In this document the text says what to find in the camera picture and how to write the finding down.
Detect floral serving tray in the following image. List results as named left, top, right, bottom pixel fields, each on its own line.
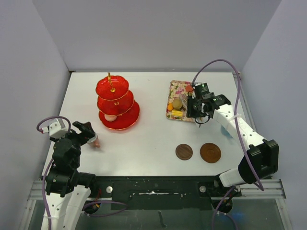
left=165, top=80, right=193, bottom=121

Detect metal tongs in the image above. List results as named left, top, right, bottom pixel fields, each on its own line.
left=179, top=94, right=200, bottom=127

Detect red three-tier cake stand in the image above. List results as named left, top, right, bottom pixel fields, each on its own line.
left=95, top=73, right=140, bottom=130

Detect black base frame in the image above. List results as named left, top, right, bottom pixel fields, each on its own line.
left=82, top=176, right=241, bottom=216

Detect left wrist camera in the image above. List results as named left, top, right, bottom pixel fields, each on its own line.
left=40, top=118, right=68, bottom=139

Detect brown saucer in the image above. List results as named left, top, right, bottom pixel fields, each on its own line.
left=200, top=143, right=221, bottom=163

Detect brown bread roll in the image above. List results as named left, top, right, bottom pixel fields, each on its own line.
left=171, top=98, right=183, bottom=110

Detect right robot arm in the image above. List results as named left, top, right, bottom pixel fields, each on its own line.
left=187, top=83, right=279, bottom=196

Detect pink handled white cup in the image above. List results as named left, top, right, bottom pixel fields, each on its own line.
left=87, top=133, right=100, bottom=148

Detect blue mug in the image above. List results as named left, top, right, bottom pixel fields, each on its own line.
left=221, top=126, right=232, bottom=138

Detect orange cookie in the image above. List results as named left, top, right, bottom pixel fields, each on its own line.
left=167, top=103, right=173, bottom=112

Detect yellow layered cake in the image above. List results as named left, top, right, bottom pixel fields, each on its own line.
left=171, top=110, right=183, bottom=117

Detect dark wooden coaster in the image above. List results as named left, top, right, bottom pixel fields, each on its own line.
left=175, top=144, right=193, bottom=161

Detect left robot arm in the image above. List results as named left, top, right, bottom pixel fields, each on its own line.
left=36, top=116, right=98, bottom=230

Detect white frosted donut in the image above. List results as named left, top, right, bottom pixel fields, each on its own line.
left=104, top=114, right=117, bottom=122

